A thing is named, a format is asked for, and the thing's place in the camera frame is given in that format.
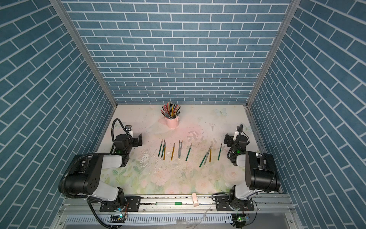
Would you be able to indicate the dark green carving knife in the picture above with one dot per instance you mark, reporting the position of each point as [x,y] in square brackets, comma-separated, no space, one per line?
[203,160]

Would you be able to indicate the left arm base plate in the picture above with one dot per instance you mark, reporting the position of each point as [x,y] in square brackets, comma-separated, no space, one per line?
[128,204]

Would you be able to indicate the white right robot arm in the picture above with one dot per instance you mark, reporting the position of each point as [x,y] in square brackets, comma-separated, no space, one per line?
[260,169]

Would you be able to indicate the aluminium corner frame post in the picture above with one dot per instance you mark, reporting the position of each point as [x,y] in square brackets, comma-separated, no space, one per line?
[276,43]
[70,27]

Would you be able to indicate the aluminium corner frame post left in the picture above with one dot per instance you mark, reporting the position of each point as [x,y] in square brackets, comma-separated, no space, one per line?
[70,27]

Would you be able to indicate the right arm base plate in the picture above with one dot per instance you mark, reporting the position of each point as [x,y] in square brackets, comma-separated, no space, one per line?
[224,203]

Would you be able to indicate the silver carving knife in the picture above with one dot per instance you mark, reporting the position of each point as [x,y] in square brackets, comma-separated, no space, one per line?
[207,157]

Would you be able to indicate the beige eraser on rail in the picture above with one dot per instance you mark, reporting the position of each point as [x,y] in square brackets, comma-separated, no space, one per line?
[195,200]

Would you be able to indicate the pink cup of coloured pencils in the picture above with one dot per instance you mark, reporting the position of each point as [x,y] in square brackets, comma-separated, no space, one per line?
[171,113]

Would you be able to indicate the aluminium front rail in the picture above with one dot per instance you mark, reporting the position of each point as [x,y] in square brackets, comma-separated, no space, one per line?
[271,210]

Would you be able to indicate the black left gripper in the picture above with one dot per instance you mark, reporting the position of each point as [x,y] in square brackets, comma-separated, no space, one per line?
[135,141]

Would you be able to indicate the yellow carving knife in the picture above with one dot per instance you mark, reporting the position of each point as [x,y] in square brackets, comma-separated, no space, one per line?
[210,154]

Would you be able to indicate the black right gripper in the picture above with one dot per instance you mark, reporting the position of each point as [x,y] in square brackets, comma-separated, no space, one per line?
[231,140]

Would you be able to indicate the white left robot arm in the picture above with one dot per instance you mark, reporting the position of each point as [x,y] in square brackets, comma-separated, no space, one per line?
[82,178]

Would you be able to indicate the green marker on rail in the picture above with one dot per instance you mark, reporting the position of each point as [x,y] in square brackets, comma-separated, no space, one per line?
[168,203]

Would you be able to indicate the yellow knife row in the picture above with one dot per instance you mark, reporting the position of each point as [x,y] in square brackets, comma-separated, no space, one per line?
[164,151]
[173,151]

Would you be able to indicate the aluminium corner frame post right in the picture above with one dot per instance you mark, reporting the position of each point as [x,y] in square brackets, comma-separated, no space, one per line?
[276,43]

